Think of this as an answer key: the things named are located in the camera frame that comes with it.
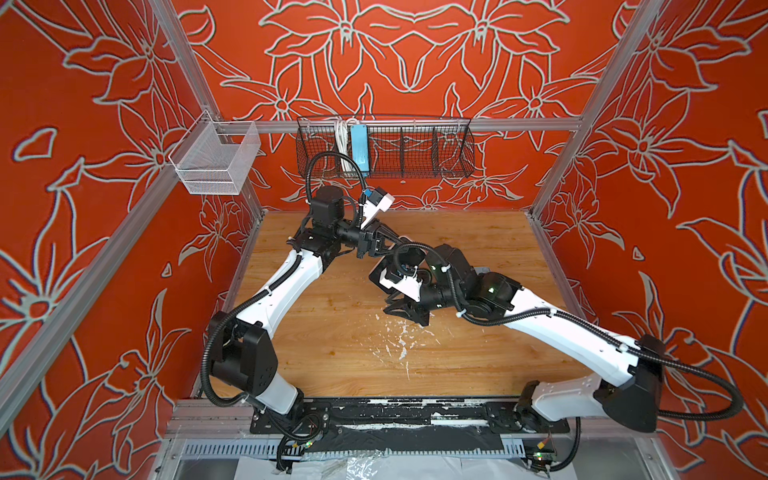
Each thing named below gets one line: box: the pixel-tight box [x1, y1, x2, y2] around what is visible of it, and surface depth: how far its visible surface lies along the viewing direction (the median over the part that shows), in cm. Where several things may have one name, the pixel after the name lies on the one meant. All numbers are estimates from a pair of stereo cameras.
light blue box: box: [350, 125, 370, 177], surface depth 91 cm
